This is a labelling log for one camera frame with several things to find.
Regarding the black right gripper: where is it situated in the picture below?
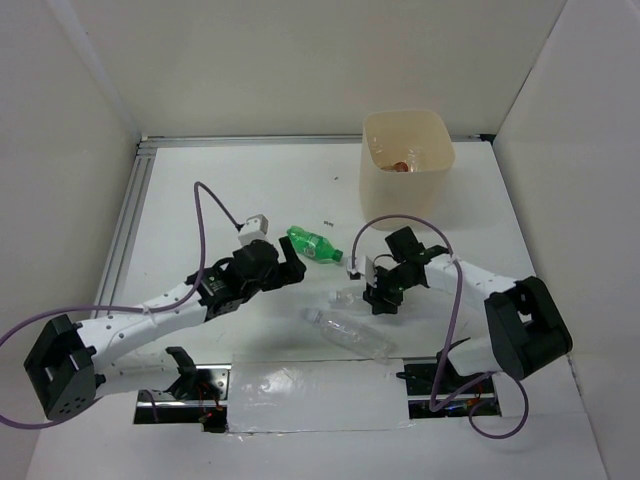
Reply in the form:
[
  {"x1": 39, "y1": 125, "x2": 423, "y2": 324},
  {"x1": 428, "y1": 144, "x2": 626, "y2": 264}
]
[{"x1": 364, "y1": 264, "x2": 418, "y2": 315}]

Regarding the green plastic bottle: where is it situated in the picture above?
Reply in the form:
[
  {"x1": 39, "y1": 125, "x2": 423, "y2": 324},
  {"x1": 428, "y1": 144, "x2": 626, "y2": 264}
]
[{"x1": 287, "y1": 226, "x2": 343, "y2": 263}]

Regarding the clear bottle white cap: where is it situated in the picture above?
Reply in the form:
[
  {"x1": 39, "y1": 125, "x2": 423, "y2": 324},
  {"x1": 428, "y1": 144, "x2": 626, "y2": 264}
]
[
  {"x1": 328, "y1": 286, "x2": 371, "y2": 315},
  {"x1": 300, "y1": 308, "x2": 397, "y2": 363}
]

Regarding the red label bottle red cap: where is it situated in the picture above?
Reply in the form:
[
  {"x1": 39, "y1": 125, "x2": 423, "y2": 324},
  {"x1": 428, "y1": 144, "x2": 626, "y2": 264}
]
[{"x1": 391, "y1": 161, "x2": 410, "y2": 173}]

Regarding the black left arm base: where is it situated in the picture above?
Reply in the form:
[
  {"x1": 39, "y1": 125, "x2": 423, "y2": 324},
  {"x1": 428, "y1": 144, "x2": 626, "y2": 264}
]
[{"x1": 133, "y1": 347, "x2": 231, "y2": 434}]

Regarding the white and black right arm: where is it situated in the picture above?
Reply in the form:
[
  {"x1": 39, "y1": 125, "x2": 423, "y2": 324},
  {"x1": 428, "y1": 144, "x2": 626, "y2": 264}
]
[{"x1": 349, "y1": 227, "x2": 573, "y2": 392}]

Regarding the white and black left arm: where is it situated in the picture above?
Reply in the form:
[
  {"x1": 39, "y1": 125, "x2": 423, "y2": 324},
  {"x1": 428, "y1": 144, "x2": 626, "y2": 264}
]
[{"x1": 24, "y1": 237, "x2": 306, "y2": 422}]

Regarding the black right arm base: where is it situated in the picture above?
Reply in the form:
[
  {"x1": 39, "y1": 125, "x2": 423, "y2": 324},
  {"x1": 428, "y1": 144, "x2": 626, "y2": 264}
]
[{"x1": 394, "y1": 349, "x2": 501, "y2": 419}]

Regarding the cream plastic bin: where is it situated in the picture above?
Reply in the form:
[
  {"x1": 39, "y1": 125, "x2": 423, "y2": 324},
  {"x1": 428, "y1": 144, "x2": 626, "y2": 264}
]
[{"x1": 359, "y1": 110, "x2": 455, "y2": 221}]

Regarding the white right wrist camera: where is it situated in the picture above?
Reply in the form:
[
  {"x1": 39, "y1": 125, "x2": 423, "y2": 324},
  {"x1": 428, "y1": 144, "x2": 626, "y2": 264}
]
[{"x1": 345, "y1": 255, "x2": 375, "y2": 284}]

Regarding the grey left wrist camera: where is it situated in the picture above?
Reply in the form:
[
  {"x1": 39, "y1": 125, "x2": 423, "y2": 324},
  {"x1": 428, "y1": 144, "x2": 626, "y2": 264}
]
[{"x1": 237, "y1": 214, "x2": 269, "y2": 246}]

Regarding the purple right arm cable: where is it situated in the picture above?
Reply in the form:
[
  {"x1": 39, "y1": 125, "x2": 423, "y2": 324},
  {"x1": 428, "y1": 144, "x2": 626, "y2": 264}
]
[{"x1": 352, "y1": 213, "x2": 531, "y2": 440}]

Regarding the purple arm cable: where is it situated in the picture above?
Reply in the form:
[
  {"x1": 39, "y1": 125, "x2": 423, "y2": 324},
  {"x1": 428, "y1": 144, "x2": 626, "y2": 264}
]
[
  {"x1": 0, "y1": 180, "x2": 244, "y2": 430},
  {"x1": 352, "y1": 213, "x2": 531, "y2": 440}
]

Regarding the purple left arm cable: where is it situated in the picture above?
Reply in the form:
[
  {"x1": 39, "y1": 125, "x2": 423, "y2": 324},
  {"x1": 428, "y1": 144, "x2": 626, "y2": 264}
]
[{"x1": 0, "y1": 180, "x2": 244, "y2": 430}]

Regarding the aluminium frame rail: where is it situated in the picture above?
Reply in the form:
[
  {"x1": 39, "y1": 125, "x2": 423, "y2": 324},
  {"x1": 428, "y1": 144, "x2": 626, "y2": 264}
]
[{"x1": 92, "y1": 132, "x2": 494, "y2": 301}]

